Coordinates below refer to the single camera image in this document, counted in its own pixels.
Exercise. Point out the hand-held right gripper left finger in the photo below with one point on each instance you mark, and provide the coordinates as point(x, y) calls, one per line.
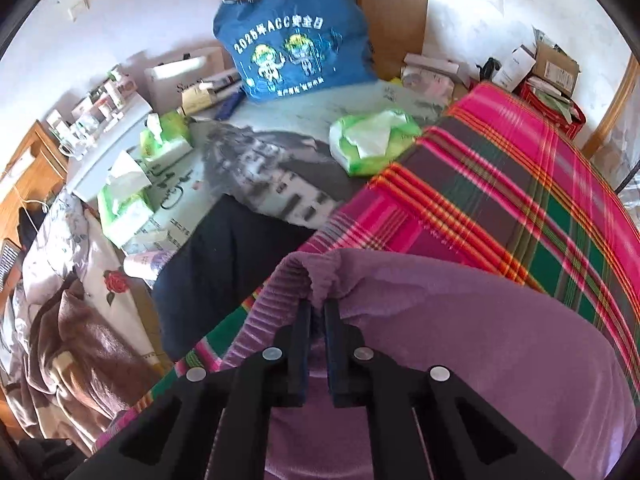
point(305, 350)

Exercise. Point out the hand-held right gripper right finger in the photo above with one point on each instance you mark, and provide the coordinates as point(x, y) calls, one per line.
point(332, 355)

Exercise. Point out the purple pants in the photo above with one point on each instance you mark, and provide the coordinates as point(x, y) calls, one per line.
point(475, 335)

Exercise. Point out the dark navy cloth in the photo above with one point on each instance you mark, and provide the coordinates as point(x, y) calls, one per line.
point(225, 270)

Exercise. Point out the purple wrapped pack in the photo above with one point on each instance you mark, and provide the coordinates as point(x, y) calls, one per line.
point(147, 264)

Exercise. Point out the grey printed table cover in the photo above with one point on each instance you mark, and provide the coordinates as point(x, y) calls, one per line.
point(280, 160)

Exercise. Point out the green tissue pack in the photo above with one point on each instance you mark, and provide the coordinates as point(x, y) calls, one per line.
point(372, 140)
point(125, 205)
point(162, 140)

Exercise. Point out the rose print quilt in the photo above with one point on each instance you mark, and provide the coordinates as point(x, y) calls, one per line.
point(100, 270)

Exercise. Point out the brown blanket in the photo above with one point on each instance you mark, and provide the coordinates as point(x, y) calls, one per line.
point(85, 360)

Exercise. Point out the pink green plaid bed sheet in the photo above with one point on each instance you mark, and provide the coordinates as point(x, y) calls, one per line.
point(500, 185)

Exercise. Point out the pink white pack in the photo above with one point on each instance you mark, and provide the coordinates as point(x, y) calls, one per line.
point(425, 87)

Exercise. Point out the white paper bag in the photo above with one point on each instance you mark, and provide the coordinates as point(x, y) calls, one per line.
point(175, 80)

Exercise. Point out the flat white box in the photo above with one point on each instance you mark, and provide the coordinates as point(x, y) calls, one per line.
point(430, 64)

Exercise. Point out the blue printed tote bag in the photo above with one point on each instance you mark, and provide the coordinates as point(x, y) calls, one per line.
point(295, 40)

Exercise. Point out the cluster of small bottles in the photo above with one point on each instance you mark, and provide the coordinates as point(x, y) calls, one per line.
point(95, 110)

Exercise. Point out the small black object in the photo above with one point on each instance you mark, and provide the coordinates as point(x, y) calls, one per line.
point(488, 69)

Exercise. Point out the wooden nightstand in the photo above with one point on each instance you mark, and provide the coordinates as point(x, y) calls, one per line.
point(25, 175)

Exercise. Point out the red basket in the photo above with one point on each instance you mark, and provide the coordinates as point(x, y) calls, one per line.
point(550, 105)

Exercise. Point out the white carton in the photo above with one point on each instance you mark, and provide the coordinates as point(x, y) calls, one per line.
point(512, 70)

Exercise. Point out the black curtain strip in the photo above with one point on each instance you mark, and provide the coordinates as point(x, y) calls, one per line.
point(629, 175)

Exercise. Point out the wooden wardrobe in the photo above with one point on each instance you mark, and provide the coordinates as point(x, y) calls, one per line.
point(395, 10)

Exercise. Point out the cardboard box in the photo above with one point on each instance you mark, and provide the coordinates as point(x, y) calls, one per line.
point(555, 67)

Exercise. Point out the wooden door frame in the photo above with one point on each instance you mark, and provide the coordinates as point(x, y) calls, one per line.
point(612, 110)

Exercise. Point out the white wall socket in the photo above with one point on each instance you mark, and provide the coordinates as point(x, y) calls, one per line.
point(78, 9)

